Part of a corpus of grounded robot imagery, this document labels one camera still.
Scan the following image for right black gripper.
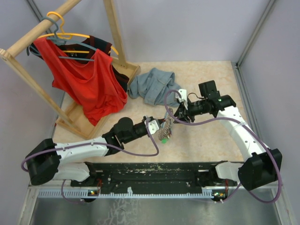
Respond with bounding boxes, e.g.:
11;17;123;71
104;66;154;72
173;98;208;125

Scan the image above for bunch of keys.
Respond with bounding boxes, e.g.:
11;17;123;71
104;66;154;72
158;112;173;143

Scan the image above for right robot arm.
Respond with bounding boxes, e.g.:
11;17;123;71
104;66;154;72
174;80;282;191

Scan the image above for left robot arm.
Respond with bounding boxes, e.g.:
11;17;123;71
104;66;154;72
21;116;166;186

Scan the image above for blue denim shirt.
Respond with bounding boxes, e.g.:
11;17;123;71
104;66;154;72
128;68;181;106

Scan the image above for red tank top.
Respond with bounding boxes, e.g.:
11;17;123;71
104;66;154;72
33;37;128;126

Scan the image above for wooden clothes rack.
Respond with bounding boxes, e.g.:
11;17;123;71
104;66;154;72
0;0;141;143

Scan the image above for teal hanger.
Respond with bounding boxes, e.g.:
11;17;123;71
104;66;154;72
26;16;97;56

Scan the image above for yellow hanger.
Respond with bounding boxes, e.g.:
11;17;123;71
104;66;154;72
38;11;119;61

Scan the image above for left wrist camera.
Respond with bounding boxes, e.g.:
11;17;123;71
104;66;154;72
146;119;161;135

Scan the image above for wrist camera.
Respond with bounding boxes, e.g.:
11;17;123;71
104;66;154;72
175;89;188;103
146;119;161;135

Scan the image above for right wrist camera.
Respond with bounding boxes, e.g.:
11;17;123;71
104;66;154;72
175;89;188;103

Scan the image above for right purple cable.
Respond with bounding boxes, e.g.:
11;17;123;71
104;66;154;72
164;90;282;203

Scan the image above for aluminium frame rail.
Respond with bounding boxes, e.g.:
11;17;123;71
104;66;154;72
28;170;284;199

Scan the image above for right aluminium corner post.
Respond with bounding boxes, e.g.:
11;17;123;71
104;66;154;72
235;0;277;69

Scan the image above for aluminium corner post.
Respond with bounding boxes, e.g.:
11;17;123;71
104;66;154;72
25;0;43;22
235;0;277;69

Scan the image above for left aluminium corner post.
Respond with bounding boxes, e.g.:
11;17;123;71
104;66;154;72
25;0;43;22

